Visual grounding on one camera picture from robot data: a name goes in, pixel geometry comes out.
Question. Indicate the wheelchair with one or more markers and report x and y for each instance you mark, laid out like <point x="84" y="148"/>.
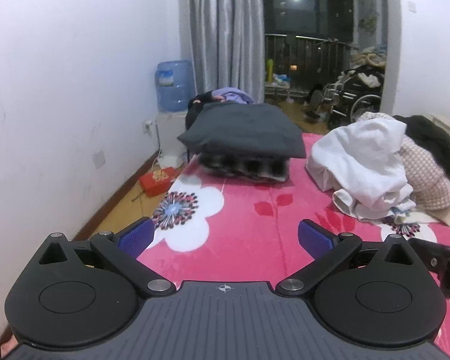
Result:
<point x="356" y="91"/>

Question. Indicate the dark grey sweatpants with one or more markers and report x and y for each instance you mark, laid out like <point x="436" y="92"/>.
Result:
<point x="232" y="128"/>

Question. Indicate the white water dispenser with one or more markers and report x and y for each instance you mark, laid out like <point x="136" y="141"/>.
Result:
<point x="172" y="153"/>

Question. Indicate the red box on floor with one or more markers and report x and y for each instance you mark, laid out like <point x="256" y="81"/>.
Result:
<point x="158" y="181"/>

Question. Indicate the grey curtain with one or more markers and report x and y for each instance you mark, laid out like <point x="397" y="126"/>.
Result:
<point x="227" y="41"/>

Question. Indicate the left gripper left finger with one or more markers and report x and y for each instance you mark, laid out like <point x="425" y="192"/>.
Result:
<point x="120" y="252"/>

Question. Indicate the folded blue striped clothes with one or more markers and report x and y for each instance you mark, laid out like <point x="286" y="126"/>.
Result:
<point x="259" y="169"/>

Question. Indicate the beige coat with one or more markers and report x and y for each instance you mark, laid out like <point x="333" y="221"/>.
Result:
<point x="442" y="213"/>

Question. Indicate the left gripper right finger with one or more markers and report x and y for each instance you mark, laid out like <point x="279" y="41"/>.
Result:
<point x="331" y="253"/>

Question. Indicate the blue water jug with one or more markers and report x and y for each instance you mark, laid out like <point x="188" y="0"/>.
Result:
<point x="175" y="85"/>

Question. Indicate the white garment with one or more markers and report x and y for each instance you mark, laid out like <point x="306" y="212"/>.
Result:
<point x="361" y="164"/>

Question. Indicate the pink white knit sweater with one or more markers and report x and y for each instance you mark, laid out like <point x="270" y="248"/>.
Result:
<point x="419" y="164"/>

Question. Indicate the purple garment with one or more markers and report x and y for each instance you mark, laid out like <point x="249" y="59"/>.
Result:
<point x="233" y="94"/>

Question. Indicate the black garment on pile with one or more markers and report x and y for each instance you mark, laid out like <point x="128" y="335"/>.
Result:
<point x="430" y="137"/>

